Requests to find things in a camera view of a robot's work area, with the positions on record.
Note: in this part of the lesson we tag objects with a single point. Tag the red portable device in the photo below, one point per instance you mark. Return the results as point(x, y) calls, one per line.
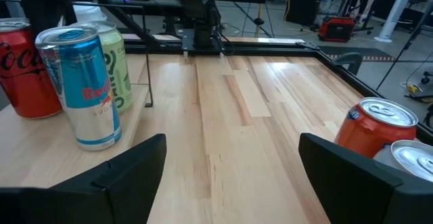
point(336, 29)

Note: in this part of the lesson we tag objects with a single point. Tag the white tower fan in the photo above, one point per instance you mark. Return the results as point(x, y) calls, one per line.
point(395, 11)

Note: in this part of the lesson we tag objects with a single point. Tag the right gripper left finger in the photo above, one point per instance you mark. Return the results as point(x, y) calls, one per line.
point(101, 203)

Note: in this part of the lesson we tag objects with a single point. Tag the orange Fanta can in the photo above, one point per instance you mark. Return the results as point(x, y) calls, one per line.
point(365, 132)

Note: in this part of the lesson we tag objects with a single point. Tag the red Coca-Cola can black script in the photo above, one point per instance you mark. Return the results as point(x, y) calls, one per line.
point(27, 82)

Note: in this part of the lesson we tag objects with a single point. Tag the black slanted stand pole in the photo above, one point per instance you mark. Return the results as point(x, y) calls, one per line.
point(406, 44)

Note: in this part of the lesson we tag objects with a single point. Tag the light green beverage can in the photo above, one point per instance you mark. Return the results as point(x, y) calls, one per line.
point(118, 68)

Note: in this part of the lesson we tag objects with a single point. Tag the black tripod stand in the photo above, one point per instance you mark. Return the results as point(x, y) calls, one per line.
point(258, 21)

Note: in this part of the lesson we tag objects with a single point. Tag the red soda can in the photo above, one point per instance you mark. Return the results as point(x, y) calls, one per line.
point(416, 159)

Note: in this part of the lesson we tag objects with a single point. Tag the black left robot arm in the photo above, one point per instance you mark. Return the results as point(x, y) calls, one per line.
point(201, 14)

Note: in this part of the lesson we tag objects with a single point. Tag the black aluminium table frame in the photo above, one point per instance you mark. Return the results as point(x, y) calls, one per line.
point(264, 49)

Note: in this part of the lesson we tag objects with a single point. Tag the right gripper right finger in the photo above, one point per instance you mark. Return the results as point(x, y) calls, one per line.
point(355, 197)

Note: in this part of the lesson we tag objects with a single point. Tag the black box on floor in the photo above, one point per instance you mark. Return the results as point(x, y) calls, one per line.
point(302, 9)

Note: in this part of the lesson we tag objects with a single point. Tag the black mat hazard stripe edge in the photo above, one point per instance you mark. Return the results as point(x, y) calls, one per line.
point(355, 53)

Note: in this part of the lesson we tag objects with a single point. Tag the dark grey frame clamp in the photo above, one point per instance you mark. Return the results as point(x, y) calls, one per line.
point(350, 61)

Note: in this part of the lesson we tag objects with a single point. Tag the blue silver Red Bull can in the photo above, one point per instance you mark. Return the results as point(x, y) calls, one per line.
point(84, 82)

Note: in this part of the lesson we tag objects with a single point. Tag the yellow plug on floor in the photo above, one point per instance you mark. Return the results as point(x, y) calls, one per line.
point(412, 88)

